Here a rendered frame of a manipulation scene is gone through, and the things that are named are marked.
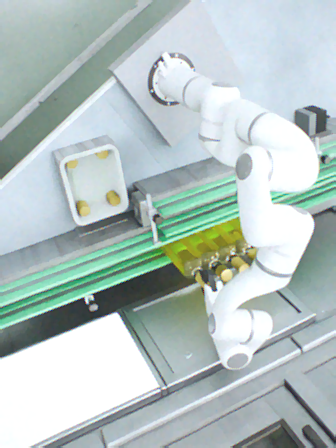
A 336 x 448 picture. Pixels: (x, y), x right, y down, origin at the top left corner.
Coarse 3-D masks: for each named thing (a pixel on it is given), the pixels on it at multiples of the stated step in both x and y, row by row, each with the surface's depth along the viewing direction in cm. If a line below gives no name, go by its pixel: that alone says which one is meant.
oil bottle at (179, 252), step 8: (176, 240) 140; (168, 248) 139; (176, 248) 136; (184, 248) 136; (168, 256) 141; (176, 256) 134; (184, 256) 133; (192, 256) 132; (176, 264) 136; (184, 264) 130; (192, 264) 130; (200, 264) 131; (184, 272) 132
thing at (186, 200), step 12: (324, 144) 158; (228, 180) 144; (192, 192) 141; (204, 192) 141; (216, 192) 139; (228, 192) 139; (156, 204) 137; (168, 204) 137; (180, 204) 136; (192, 204) 135
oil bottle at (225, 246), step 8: (200, 232) 142; (208, 232) 141; (216, 232) 140; (208, 240) 138; (216, 240) 137; (224, 240) 136; (216, 248) 135; (224, 248) 133; (232, 248) 133; (224, 256) 133
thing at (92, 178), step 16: (64, 160) 125; (80, 160) 135; (96, 160) 137; (112, 160) 135; (64, 176) 127; (80, 176) 137; (96, 176) 139; (112, 176) 141; (80, 192) 139; (96, 192) 142; (96, 208) 142; (112, 208) 141; (80, 224) 136
